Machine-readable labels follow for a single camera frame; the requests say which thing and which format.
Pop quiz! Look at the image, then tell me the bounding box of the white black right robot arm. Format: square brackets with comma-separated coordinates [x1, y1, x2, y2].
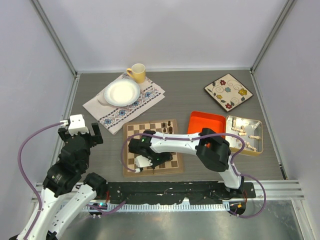
[128, 128, 244, 198]

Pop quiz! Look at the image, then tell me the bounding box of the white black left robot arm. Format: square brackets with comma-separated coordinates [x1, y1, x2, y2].
[12, 120, 108, 240]

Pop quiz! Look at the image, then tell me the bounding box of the wooden chess board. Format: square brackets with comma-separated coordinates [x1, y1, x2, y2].
[122, 118, 184, 177]

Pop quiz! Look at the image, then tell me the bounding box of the gold tray of light pieces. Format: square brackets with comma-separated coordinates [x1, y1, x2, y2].
[225, 115, 264, 157]

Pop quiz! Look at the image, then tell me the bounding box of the patterned cloth placemat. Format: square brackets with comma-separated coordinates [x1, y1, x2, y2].
[83, 77, 165, 135]

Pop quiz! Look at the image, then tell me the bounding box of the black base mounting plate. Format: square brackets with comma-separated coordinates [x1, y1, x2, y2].
[96, 181, 256, 205]

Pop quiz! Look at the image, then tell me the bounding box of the white paper bowl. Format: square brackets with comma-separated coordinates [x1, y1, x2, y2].
[103, 79, 141, 107]

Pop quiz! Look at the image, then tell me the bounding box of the orange plastic tray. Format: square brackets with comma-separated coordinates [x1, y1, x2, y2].
[187, 111, 226, 134]

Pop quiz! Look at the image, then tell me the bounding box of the yellow mug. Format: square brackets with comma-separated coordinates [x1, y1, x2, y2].
[126, 63, 146, 84]

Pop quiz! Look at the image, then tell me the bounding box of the floral square plate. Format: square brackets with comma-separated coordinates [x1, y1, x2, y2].
[203, 73, 254, 113]

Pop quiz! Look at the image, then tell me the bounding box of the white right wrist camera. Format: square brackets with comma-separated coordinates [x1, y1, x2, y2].
[134, 155, 153, 173]

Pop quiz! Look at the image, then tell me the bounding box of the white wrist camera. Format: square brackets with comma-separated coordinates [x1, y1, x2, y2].
[59, 114, 90, 136]
[134, 155, 153, 173]

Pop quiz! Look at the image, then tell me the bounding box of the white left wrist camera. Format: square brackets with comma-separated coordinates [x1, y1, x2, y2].
[59, 114, 90, 136]

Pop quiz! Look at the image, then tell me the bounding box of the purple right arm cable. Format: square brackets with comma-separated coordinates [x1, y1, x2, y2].
[120, 132, 267, 219]

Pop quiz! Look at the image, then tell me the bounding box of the aluminium frame rail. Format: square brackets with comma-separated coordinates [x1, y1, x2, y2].
[31, 180, 306, 213]

